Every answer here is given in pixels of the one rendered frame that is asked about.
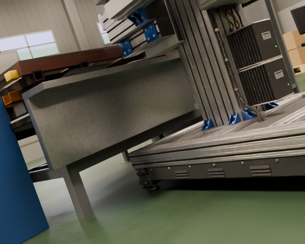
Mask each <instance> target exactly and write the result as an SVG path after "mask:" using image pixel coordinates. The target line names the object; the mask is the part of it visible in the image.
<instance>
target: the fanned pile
mask: <svg viewBox="0 0 305 244"><path fill-rule="evenodd" d="M112 63H113V62H108V63H103V64H98V65H94V66H89V67H84V68H79V69H74V70H70V71H69V72H68V73H66V74H65V75H64V76H62V77H60V78H64V77H69V76H75V75H79V74H83V73H88V72H93V71H97V70H102V69H106V68H107V67H108V66H110V65H111V64H112Z"/></svg>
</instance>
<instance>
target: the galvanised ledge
mask: <svg viewBox="0 0 305 244"><path fill-rule="evenodd" d="M178 61H181V59H180V56H179V53H176V54H171V55H166V56H162V57H158V58H153V59H148V60H144V61H138V62H134V63H129V64H124V65H120V66H115V67H111V68H106V69H102V70H97V71H93V72H88V73H83V74H79V75H75V76H69V77H64V78H59V79H55V80H51V81H46V82H42V83H40V84H39V85H37V86H35V87H33V88H32V89H30V90H28V91H26V92H25V93H23V94H22V97H23V99H24V100H26V99H28V98H31V97H35V96H39V95H43V94H47V93H51V92H56V91H60V90H64V89H68V88H72V87H76V86H80V85H84V84H88V83H92V82H96V81H100V80H104V79H108V78H112V77H116V76H122V75H125V74H129V73H133V72H137V71H141V70H146V69H150V68H154V67H157V66H161V65H165V64H169V63H174V62H178Z"/></svg>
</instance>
